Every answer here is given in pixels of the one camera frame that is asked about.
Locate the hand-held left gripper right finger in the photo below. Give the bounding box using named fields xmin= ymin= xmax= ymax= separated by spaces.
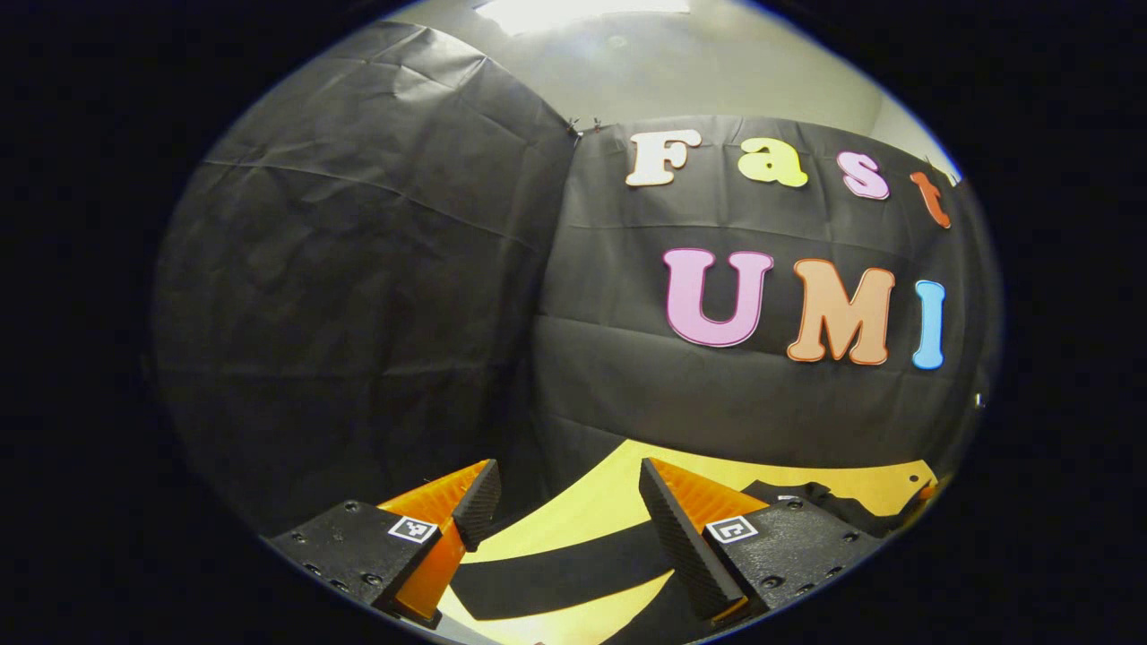
xmin=638 ymin=457 xmax=884 ymax=625

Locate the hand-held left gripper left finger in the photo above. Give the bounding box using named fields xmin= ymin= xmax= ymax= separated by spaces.
xmin=260 ymin=459 xmax=504 ymax=630

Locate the black buttoned garment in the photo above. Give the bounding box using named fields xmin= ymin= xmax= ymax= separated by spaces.
xmin=447 ymin=479 xmax=938 ymax=645

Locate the black backdrop cloth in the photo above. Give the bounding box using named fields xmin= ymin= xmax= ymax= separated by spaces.
xmin=148 ymin=20 xmax=1003 ymax=538

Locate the ceiling light panel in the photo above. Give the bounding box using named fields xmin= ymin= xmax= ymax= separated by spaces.
xmin=472 ymin=0 xmax=693 ymax=37

